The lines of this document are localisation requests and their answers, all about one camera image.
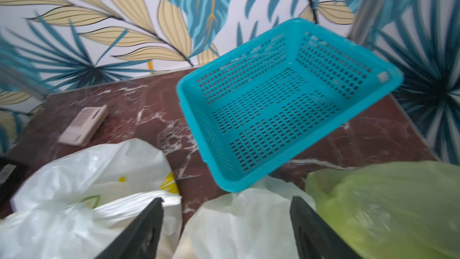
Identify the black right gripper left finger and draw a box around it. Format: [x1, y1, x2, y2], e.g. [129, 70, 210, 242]
[97, 198, 164, 259]

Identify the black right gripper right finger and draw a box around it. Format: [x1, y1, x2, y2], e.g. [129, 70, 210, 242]
[289, 196, 360, 259]

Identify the white lemon plastic bag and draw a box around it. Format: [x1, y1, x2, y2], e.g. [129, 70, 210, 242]
[173, 176, 316, 259]

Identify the teal plastic basket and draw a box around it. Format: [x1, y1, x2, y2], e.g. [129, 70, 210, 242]
[177, 19, 404, 193]

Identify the green avocado plastic bag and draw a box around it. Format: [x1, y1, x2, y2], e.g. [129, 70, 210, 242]
[305, 161, 460, 259]

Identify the pink pocket calculator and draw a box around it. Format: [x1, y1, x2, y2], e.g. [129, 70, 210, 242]
[57, 105, 109, 146]

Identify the aluminium right frame post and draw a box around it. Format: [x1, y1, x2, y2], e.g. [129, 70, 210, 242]
[348, 0, 400, 46]

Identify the yellow tool box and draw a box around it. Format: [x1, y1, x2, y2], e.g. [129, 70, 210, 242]
[1, 156, 29, 205]

